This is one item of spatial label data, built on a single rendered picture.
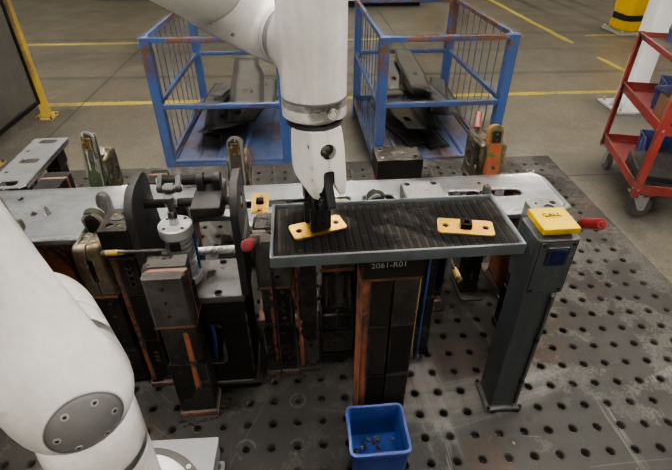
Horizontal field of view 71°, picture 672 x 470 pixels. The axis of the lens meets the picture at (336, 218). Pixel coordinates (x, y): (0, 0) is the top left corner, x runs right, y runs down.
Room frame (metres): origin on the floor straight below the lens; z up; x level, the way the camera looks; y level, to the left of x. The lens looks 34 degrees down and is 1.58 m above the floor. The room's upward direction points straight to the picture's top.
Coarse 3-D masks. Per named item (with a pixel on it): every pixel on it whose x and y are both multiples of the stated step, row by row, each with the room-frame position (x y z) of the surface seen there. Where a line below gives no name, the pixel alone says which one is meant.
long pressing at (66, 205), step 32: (0, 192) 0.95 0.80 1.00; (32, 192) 0.95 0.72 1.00; (64, 192) 0.95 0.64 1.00; (96, 192) 0.95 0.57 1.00; (192, 192) 0.95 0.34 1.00; (256, 192) 0.95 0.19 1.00; (288, 192) 0.95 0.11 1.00; (352, 192) 0.95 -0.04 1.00; (384, 192) 0.95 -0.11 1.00; (448, 192) 0.95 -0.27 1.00; (544, 192) 0.95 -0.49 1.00; (32, 224) 0.82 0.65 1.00; (64, 224) 0.82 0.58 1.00
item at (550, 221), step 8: (544, 208) 0.63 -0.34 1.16; (552, 208) 0.63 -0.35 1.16; (560, 208) 0.63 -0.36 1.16; (528, 216) 0.63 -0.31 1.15; (536, 216) 0.61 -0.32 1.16; (544, 216) 0.61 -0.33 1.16; (552, 216) 0.61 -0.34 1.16; (560, 216) 0.61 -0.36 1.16; (568, 216) 0.61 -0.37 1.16; (536, 224) 0.60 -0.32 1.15; (544, 224) 0.59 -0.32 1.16; (552, 224) 0.59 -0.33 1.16; (560, 224) 0.59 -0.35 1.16; (568, 224) 0.59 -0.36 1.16; (576, 224) 0.59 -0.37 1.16; (544, 232) 0.58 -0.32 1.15; (552, 232) 0.58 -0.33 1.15; (560, 232) 0.58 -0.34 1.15; (568, 232) 0.58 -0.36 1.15; (576, 232) 0.58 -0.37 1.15
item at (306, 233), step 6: (336, 216) 0.61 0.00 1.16; (342, 222) 0.59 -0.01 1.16; (294, 228) 0.57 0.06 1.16; (300, 228) 0.57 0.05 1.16; (306, 228) 0.57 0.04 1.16; (330, 228) 0.57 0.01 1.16; (336, 228) 0.57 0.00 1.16; (342, 228) 0.58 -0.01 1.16; (294, 234) 0.56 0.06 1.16; (300, 234) 0.56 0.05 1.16; (306, 234) 0.56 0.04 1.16; (312, 234) 0.56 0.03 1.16; (318, 234) 0.56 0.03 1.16
